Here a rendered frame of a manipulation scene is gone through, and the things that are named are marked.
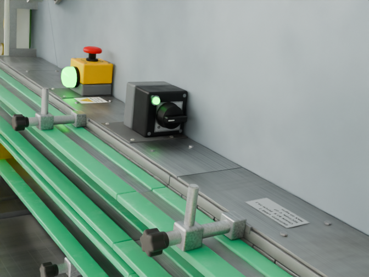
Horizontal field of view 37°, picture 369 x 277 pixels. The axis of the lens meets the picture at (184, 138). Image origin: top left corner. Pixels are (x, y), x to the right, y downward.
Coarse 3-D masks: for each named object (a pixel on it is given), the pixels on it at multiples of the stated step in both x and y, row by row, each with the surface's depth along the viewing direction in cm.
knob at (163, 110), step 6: (168, 102) 92; (162, 108) 91; (168, 108) 91; (174, 108) 91; (180, 108) 92; (156, 114) 92; (162, 114) 91; (168, 114) 91; (174, 114) 92; (180, 114) 92; (156, 120) 92; (162, 120) 91; (168, 120) 90; (174, 120) 90; (180, 120) 91; (186, 120) 92; (162, 126) 93; (168, 126) 92; (174, 126) 92
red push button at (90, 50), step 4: (84, 48) 116; (88, 48) 115; (92, 48) 115; (96, 48) 116; (100, 48) 117; (88, 52) 115; (92, 52) 115; (96, 52) 115; (100, 52) 116; (88, 56) 117; (92, 56) 117
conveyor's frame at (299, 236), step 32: (0, 64) 144; (32, 64) 142; (96, 128) 97; (160, 160) 83; (192, 160) 84; (224, 160) 86; (224, 192) 73; (256, 192) 75; (256, 224) 65; (288, 224) 66; (320, 224) 67; (288, 256) 59; (320, 256) 59; (352, 256) 60
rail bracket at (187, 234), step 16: (192, 192) 60; (192, 208) 60; (176, 224) 61; (192, 224) 61; (208, 224) 63; (224, 224) 64; (240, 224) 64; (144, 240) 59; (160, 240) 58; (176, 240) 60; (192, 240) 61
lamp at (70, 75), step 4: (64, 68) 115; (68, 68) 114; (72, 68) 115; (76, 68) 115; (64, 72) 114; (68, 72) 114; (72, 72) 114; (76, 72) 115; (64, 76) 114; (68, 76) 114; (72, 76) 114; (76, 76) 114; (64, 80) 115; (68, 80) 114; (72, 80) 114; (76, 80) 115; (64, 84) 115; (68, 84) 115; (72, 84) 115; (76, 84) 115
